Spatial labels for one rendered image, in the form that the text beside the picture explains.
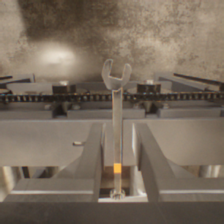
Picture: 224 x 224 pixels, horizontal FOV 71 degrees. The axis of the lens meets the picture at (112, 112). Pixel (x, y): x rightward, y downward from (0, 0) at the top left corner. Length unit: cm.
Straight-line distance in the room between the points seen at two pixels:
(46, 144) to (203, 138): 27
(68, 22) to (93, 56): 32
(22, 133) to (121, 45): 121
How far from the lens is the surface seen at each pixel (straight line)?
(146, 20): 147
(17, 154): 34
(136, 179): 68
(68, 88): 55
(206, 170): 77
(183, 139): 30
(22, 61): 162
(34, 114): 56
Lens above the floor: 141
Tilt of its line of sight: 73 degrees down
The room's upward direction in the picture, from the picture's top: 178 degrees counter-clockwise
